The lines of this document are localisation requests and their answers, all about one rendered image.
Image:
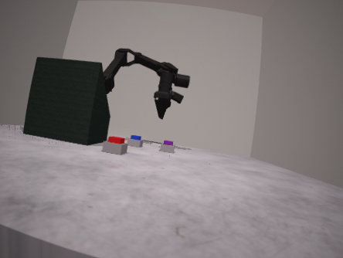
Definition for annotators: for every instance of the purple button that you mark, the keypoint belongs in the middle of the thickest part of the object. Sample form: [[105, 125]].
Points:
[[167, 147]]

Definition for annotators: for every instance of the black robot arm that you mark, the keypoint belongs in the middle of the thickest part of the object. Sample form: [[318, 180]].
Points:
[[166, 71]]

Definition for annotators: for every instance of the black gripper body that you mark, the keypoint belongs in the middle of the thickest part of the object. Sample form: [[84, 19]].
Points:
[[163, 92]]

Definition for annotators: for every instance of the red button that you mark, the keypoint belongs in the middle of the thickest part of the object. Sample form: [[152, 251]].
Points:
[[115, 145]]

